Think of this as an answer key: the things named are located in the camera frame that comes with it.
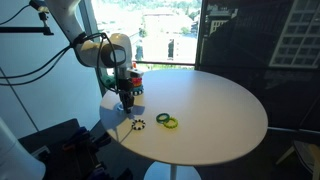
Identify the black white ring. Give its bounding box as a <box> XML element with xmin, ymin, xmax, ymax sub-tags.
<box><xmin>131</xmin><ymin>118</ymin><xmax>147</xmax><ymax>131</ymax></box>

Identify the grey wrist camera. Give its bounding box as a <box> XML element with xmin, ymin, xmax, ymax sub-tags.
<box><xmin>128</xmin><ymin>67</ymin><xmax>145</xmax><ymax>79</ymax></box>

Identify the camera on stand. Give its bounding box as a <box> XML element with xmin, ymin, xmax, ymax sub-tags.
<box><xmin>29</xmin><ymin>0</ymin><xmax>51</xmax><ymax>13</ymax></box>

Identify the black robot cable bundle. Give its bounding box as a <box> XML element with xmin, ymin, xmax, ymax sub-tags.
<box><xmin>0</xmin><ymin>31</ymin><xmax>119</xmax><ymax>94</ymax></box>

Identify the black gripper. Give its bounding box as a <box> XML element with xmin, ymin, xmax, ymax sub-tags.
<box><xmin>115</xmin><ymin>75</ymin><xmax>135</xmax><ymax>115</ymax></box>

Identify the black cart with clamps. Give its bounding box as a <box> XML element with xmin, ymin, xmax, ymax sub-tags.
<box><xmin>18</xmin><ymin>118</ymin><xmax>134</xmax><ymax>180</ymax></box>

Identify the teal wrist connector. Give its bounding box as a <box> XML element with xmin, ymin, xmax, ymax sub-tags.
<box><xmin>101</xmin><ymin>74</ymin><xmax>118</xmax><ymax>88</ymax></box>

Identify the white chair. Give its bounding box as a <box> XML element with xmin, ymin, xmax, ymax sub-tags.
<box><xmin>275</xmin><ymin>139</ymin><xmax>320</xmax><ymax>180</ymax></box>

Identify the white rounded object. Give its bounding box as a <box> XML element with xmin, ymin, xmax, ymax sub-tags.
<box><xmin>0</xmin><ymin>117</ymin><xmax>47</xmax><ymax>180</ymax></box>

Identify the orange ring toss post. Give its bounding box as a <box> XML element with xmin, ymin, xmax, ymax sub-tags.
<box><xmin>131</xmin><ymin>61</ymin><xmax>145</xmax><ymax>97</ymax></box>

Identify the yellow green ring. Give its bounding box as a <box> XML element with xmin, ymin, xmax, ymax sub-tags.
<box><xmin>162</xmin><ymin>117</ymin><xmax>179</xmax><ymax>130</ymax></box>

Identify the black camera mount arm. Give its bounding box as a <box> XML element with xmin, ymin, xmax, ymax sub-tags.
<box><xmin>0</xmin><ymin>11</ymin><xmax>55</xmax><ymax>36</ymax></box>

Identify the dark window rail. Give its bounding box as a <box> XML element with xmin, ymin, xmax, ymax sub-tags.
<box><xmin>133</xmin><ymin>59</ymin><xmax>196</xmax><ymax>67</ymax></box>

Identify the dark green ring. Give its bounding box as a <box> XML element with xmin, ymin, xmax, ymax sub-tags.
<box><xmin>155</xmin><ymin>112</ymin><xmax>171</xmax><ymax>124</ymax></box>

